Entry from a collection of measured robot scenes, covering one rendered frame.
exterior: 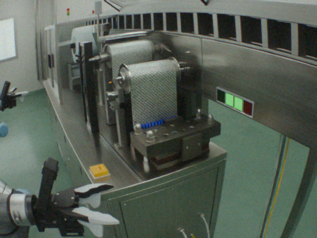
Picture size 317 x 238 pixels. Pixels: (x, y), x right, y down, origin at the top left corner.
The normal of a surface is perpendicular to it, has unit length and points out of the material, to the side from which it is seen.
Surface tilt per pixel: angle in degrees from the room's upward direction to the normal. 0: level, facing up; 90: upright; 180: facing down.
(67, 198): 8
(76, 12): 90
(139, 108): 90
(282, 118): 90
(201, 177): 90
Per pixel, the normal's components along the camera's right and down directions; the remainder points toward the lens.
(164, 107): 0.48, 0.31
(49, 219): 0.20, 0.23
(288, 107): -0.87, 0.22
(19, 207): 0.11, -0.46
